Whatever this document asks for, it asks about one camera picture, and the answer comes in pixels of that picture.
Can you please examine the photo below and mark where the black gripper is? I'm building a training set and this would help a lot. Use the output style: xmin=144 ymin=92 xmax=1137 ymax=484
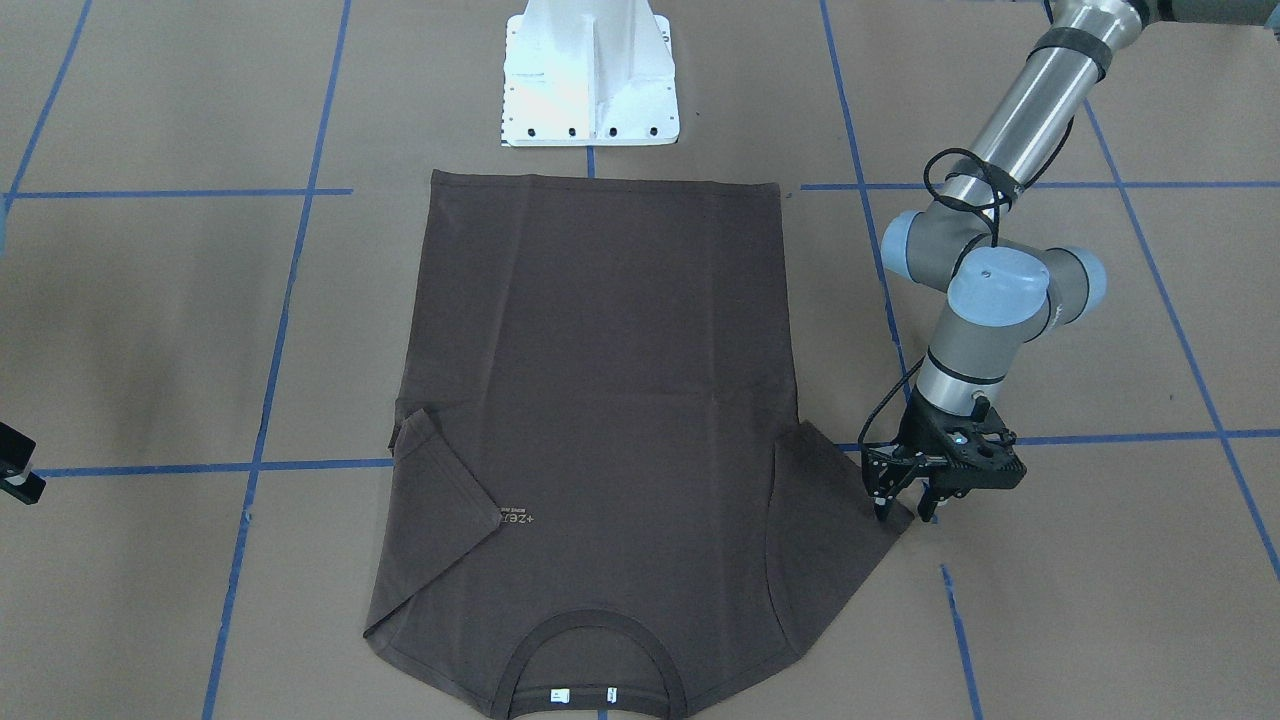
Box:
xmin=864 ymin=392 xmax=1027 ymax=523

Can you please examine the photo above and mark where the dark brown t-shirt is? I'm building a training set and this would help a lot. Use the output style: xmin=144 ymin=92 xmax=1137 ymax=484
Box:
xmin=364 ymin=170 xmax=913 ymax=719

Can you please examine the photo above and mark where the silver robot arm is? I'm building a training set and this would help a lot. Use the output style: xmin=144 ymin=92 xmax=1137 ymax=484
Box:
xmin=860 ymin=1 xmax=1277 ymax=523

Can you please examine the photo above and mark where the brown paper table cover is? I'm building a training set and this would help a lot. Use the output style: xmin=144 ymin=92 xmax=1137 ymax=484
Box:
xmin=3 ymin=1 xmax=1277 ymax=719

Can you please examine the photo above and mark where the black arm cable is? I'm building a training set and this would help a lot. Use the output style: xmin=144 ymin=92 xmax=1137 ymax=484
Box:
xmin=856 ymin=149 xmax=1021 ymax=451

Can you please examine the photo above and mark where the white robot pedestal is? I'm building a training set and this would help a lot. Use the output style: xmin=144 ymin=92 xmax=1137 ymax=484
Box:
xmin=500 ymin=1 xmax=681 ymax=149

